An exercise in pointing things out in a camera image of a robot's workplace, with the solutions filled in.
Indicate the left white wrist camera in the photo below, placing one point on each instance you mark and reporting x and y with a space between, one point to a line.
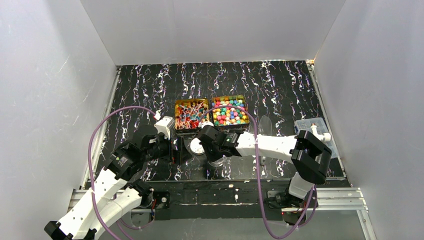
165 125

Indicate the aluminium frame rail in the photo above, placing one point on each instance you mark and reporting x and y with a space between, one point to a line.
327 199

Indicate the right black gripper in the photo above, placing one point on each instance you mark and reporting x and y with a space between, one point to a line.
205 145

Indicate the clear plastic organizer box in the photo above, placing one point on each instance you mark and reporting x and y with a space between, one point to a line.
318 127

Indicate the tin of lollipops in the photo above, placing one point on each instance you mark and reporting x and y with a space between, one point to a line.
188 115

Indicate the round white jar lid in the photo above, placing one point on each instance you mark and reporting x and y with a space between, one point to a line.
196 147

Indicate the clear plastic scoop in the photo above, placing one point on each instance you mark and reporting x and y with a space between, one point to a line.
265 126

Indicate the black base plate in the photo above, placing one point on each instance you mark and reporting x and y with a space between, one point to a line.
210 199

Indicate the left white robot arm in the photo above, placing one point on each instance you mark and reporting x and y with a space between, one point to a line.
114 193

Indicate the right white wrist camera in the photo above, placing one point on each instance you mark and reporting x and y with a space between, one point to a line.
206 123

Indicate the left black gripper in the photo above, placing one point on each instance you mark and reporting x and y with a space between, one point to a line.
174 145

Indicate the tin of star candies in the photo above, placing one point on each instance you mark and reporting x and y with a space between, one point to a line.
229 113

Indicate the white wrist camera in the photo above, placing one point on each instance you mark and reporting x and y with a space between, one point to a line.
165 125
206 123

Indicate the clear round jar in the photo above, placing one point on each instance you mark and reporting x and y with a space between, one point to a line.
218 163

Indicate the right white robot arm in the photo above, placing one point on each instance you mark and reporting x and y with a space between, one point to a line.
309 155

